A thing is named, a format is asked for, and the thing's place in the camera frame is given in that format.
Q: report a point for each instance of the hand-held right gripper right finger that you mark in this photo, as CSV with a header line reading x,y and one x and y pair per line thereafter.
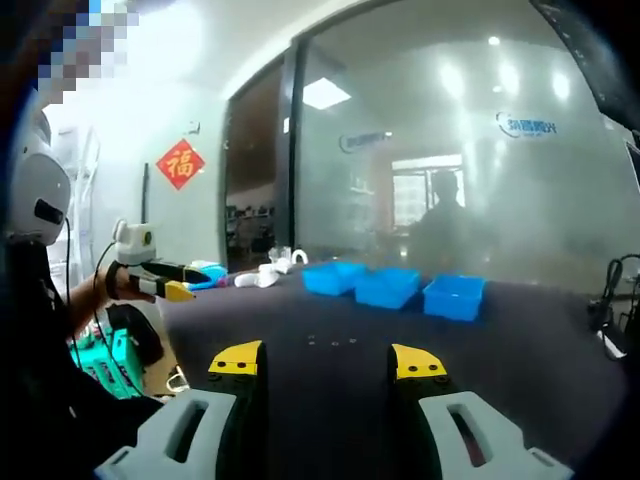
x,y
500,445

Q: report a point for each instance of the white chest-worn device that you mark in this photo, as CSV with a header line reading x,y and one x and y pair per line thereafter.
x,y
35,190

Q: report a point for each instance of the red diamond wall decoration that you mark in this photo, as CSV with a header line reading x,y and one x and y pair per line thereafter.
x,y
180,164

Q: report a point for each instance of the white-framed display screen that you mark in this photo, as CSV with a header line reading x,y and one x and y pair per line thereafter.
x,y
634,165

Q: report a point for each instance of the operator with white headset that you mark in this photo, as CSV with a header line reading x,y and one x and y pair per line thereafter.
x,y
45,400

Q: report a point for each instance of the white arched object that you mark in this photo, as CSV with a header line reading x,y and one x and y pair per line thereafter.
x,y
293,256

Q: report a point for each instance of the black bag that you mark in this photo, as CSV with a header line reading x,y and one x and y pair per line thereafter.
x,y
137,330

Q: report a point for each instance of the blue plastic bin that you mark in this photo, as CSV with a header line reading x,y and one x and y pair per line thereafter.
x,y
332,280
452,300
385,292

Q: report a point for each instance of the white rounded object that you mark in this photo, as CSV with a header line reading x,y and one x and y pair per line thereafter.
x,y
275,266
252,280

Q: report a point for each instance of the square ceiling light panel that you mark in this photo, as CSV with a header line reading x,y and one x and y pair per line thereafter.
x,y
325,92

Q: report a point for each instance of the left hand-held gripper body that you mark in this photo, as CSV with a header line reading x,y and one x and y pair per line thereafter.
x,y
137,242

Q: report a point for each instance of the black wall strip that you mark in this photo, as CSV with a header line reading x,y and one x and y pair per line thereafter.
x,y
146,192

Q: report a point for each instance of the green plastic crate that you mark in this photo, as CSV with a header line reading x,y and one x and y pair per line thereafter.
x,y
125,360

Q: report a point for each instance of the blue and white tissue pack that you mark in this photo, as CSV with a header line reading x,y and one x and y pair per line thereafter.
x,y
212,274

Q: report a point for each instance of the screws nuts and washers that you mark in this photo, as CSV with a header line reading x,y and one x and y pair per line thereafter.
x,y
334,343

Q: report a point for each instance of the person's left hand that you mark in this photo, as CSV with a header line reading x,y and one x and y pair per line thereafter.
x,y
131,292

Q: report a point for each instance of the large black monitor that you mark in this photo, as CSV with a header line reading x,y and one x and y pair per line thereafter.
x,y
600,60

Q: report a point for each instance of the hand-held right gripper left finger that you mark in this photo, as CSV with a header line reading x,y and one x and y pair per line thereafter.
x,y
160,445

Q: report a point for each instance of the dark door frame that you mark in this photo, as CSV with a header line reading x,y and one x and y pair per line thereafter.
x,y
286,175

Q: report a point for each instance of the clear glass cup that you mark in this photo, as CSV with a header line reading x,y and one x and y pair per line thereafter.
x,y
280,252

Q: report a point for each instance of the white shelf rack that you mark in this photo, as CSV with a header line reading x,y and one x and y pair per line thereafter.
x,y
85,165

